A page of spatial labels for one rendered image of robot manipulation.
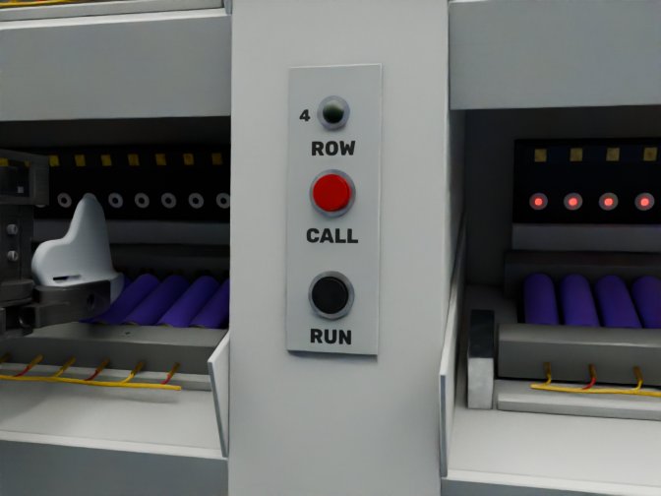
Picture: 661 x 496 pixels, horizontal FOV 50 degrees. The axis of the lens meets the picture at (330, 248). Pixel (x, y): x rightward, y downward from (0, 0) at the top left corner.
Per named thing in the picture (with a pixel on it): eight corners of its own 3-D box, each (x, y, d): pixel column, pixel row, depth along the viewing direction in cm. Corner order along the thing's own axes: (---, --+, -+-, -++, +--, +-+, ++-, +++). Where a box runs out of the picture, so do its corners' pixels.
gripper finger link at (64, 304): (134, 280, 37) (9, 297, 29) (134, 309, 37) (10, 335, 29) (59, 278, 39) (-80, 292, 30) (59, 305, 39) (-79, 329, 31)
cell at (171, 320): (192, 275, 46) (148, 322, 40) (218, 275, 46) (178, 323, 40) (197, 300, 47) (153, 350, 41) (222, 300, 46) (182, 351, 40)
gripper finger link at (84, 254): (159, 200, 42) (53, 194, 33) (159, 299, 42) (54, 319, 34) (115, 200, 43) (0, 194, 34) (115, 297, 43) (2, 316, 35)
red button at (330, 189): (348, 212, 30) (349, 173, 29) (312, 212, 30) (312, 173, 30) (353, 213, 31) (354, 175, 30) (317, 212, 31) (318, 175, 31)
